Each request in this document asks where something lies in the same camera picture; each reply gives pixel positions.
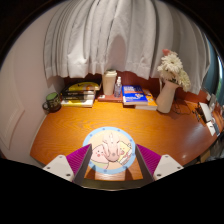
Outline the pink computer mouse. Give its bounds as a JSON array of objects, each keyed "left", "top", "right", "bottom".
[{"left": 101, "top": 131, "right": 123, "bottom": 163}]

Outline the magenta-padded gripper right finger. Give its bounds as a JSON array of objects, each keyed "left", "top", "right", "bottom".
[{"left": 134, "top": 143, "right": 185, "bottom": 184}]

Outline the reddish-brown flat tray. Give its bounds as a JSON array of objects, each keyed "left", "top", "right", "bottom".
[{"left": 97, "top": 94, "right": 124, "bottom": 103}]

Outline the white pleated curtain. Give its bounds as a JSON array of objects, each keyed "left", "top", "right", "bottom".
[{"left": 43, "top": 0, "right": 212, "bottom": 95}]

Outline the white laptop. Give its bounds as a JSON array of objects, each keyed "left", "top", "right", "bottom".
[{"left": 197, "top": 101, "right": 214, "bottom": 124}]

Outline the dark book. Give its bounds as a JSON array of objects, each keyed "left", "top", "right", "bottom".
[
  {"left": 60, "top": 87, "right": 98, "bottom": 98},
  {"left": 61, "top": 94, "right": 96, "bottom": 102}
]

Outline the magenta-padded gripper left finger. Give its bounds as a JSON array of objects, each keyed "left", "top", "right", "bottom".
[{"left": 42, "top": 143, "right": 93, "bottom": 186}]

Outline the dark mug with green inside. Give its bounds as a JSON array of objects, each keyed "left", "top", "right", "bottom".
[{"left": 41, "top": 91, "right": 62, "bottom": 114}]

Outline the beige tumbler with lid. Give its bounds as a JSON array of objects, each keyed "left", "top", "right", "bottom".
[{"left": 101, "top": 68, "right": 118, "bottom": 96}]

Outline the blue book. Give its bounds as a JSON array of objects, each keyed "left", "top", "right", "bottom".
[{"left": 121, "top": 84, "right": 149, "bottom": 106}]

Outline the yellow-cover book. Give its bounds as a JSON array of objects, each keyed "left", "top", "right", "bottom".
[{"left": 68, "top": 81, "right": 102, "bottom": 93}]

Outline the orange and white book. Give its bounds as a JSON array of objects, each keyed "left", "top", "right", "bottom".
[{"left": 134, "top": 88, "right": 158, "bottom": 111}]

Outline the white ceramic jug vase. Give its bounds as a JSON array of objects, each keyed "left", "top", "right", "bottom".
[{"left": 155, "top": 79, "right": 180, "bottom": 114}]

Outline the black cable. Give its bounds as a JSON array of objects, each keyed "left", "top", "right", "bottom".
[{"left": 171, "top": 99, "right": 198, "bottom": 116}]

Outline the white flower bouquet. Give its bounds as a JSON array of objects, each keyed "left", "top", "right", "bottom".
[{"left": 157, "top": 48, "right": 192, "bottom": 93}]

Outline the clear pump bottle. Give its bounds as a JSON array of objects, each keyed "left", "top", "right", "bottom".
[{"left": 113, "top": 76, "right": 123, "bottom": 98}]

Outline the white paper sheet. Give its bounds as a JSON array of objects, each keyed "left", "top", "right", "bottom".
[{"left": 205, "top": 120, "right": 218, "bottom": 137}]

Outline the round cartoon-print mouse pad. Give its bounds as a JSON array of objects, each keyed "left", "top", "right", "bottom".
[{"left": 82, "top": 126, "right": 137, "bottom": 175}]

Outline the dark teal curtain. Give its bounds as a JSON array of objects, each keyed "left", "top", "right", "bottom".
[{"left": 203, "top": 36, "right": 222, "bottom": 98}]

